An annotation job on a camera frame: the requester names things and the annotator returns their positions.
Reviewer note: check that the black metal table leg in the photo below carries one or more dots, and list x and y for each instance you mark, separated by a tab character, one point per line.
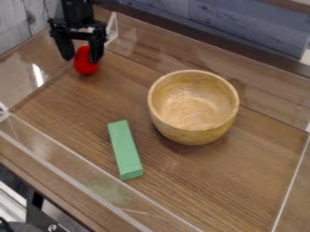
37	218

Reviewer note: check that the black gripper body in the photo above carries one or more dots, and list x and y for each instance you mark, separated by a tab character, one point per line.
81	31

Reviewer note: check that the clear acrylic corner bracket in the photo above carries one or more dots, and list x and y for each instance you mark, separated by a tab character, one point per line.
110	28

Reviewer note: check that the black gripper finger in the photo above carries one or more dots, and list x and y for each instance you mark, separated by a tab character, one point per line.
96	47
64	45

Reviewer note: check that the green rectangular block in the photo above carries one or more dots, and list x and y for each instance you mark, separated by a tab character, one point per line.
124	150

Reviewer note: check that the wooden bowl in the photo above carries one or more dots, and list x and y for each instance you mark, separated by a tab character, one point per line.
192	106

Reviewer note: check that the clear acrylic tray wall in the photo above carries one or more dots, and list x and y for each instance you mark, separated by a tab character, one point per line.
243	184

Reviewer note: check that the red plush tomato toy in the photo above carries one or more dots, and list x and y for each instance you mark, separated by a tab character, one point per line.
81	63

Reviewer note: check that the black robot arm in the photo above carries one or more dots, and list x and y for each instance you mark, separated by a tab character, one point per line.
76	11

